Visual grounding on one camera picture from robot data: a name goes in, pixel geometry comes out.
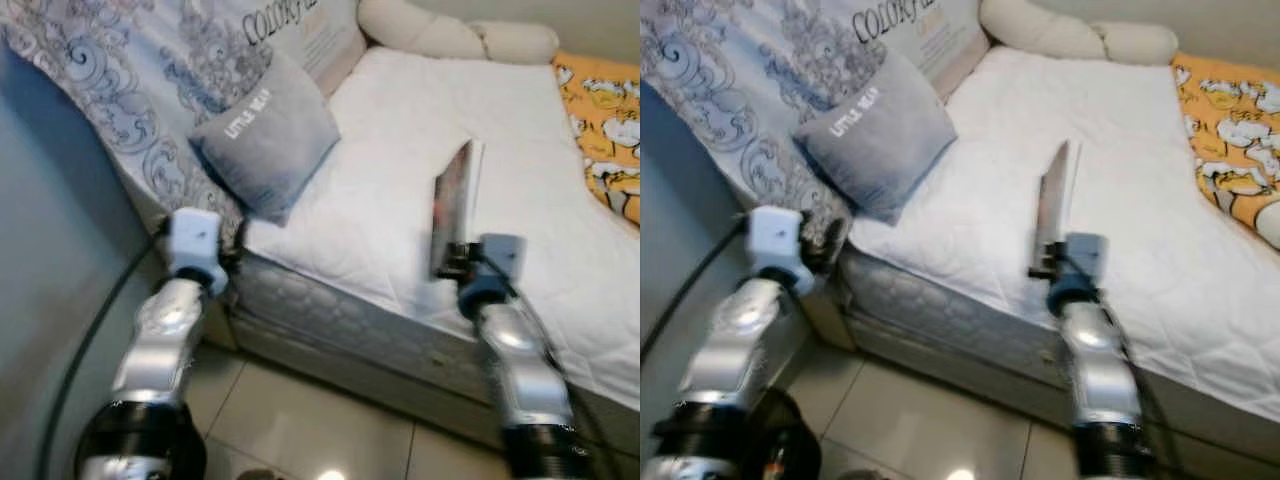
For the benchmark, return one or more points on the grey quilted mattress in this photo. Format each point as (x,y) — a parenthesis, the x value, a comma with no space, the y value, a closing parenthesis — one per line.
(950,320)
(340,320)

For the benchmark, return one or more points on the black robot leg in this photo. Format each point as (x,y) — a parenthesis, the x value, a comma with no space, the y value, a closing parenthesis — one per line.
(780,440)

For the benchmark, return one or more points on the cream round cushion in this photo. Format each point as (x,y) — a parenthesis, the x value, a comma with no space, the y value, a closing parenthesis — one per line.
(1270,225)

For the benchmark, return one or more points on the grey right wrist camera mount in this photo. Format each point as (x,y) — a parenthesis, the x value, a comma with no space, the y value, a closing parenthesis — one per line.
(1085,255)
(503,255)

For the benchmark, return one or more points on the white quilted mattress pad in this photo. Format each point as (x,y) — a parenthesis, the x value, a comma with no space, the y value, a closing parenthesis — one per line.
(1150,140)
(400,130)

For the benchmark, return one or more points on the grey square throw pillow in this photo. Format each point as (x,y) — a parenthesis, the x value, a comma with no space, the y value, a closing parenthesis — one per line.
(880,140)
(270,140)

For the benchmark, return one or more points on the orange cartoon print blanket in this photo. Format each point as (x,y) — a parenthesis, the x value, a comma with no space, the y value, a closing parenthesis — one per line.
(610,130)
(1230,120)

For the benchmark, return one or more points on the thin glossy book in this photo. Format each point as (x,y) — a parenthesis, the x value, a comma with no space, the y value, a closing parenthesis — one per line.
(1055,200)
(455,205)

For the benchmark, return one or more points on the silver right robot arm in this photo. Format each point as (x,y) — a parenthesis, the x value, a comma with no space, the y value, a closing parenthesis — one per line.
(520,370)
(1100,370)

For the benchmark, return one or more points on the large paisley patterned cushion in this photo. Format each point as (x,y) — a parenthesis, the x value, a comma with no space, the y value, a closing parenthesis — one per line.
(740,90)
(130,90)

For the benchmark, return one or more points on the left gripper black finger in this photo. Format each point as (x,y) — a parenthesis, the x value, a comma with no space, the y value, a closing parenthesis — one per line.
(838,240)

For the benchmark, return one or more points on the cream bolster pillow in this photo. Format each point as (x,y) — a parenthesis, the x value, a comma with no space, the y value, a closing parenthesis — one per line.
(450,35)
(1070,35)

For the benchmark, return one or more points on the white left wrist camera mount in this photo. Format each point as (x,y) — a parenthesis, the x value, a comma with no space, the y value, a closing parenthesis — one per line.
(775,240)
(195,240)

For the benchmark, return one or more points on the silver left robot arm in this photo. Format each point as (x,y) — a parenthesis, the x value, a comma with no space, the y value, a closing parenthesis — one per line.
(160,340)
(730,345)

